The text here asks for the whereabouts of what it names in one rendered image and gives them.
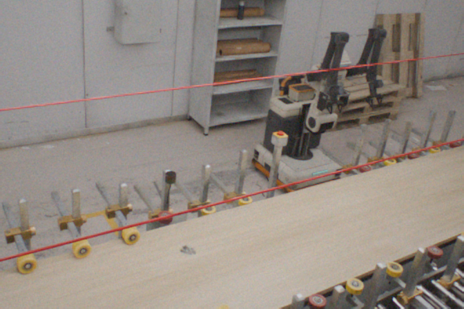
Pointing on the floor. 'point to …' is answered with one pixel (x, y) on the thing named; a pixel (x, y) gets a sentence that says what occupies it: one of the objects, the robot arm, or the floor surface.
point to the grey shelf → (206, 92)
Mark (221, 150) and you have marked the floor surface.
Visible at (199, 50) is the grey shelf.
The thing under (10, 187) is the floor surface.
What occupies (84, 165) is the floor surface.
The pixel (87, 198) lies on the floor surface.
